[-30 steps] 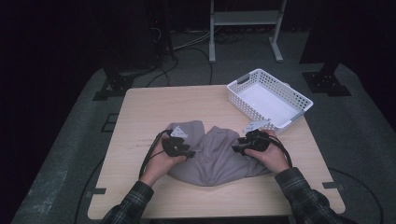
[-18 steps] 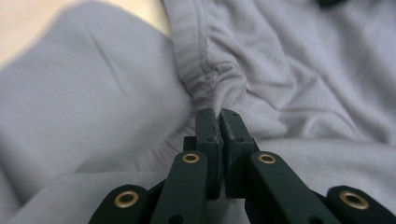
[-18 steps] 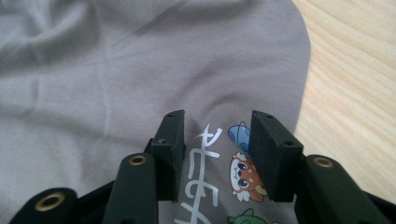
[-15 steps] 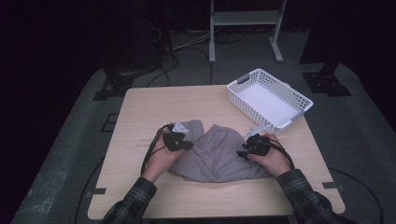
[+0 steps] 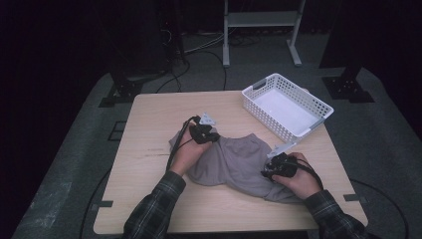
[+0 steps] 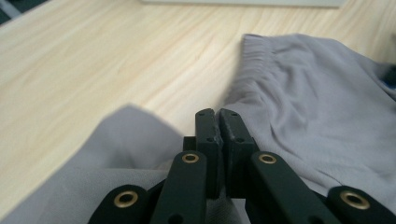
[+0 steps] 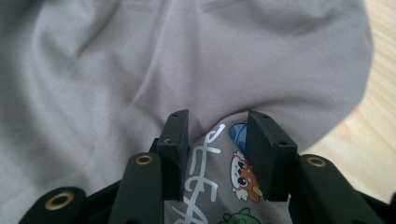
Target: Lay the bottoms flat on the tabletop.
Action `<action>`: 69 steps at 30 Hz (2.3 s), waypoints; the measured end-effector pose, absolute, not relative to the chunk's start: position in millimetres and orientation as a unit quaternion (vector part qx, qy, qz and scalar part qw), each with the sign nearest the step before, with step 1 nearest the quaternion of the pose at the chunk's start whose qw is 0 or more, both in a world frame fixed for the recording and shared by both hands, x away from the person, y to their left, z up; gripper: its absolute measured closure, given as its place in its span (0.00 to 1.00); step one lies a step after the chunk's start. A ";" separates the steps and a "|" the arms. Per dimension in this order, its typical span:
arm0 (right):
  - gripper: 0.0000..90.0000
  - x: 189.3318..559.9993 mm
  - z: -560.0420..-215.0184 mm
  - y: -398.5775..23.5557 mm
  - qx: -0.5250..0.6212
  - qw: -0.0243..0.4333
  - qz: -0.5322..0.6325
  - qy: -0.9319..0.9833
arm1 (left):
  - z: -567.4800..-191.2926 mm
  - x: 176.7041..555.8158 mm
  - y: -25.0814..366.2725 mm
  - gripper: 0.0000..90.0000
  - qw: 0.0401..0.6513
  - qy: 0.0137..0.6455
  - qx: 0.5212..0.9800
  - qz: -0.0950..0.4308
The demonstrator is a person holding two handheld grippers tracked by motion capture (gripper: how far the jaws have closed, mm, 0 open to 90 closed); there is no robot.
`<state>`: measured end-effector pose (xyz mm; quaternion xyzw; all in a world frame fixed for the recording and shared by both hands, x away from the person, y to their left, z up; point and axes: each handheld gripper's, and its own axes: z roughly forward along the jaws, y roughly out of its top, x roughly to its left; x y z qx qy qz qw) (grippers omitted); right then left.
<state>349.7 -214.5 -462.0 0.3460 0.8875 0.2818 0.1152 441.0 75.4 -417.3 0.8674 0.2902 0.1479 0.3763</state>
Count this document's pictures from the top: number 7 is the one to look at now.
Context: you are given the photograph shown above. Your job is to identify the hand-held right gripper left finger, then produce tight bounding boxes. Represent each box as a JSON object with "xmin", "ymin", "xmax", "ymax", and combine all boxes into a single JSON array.
[{"xmin": 149, "ymin": 109, "xmax": 191, "ymax": 203}]

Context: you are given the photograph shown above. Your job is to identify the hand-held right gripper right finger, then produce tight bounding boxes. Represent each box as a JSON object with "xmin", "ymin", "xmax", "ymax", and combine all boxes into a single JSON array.
[{"xmin": 247, "ymin": 110, "xmax": 299, "ymax": 203}]

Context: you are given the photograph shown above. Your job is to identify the grey pants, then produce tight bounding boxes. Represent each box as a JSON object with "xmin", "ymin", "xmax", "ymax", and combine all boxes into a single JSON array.
[{"xmin": 0, "ymin": 0, "xmax": 375, "ymax": 224}]

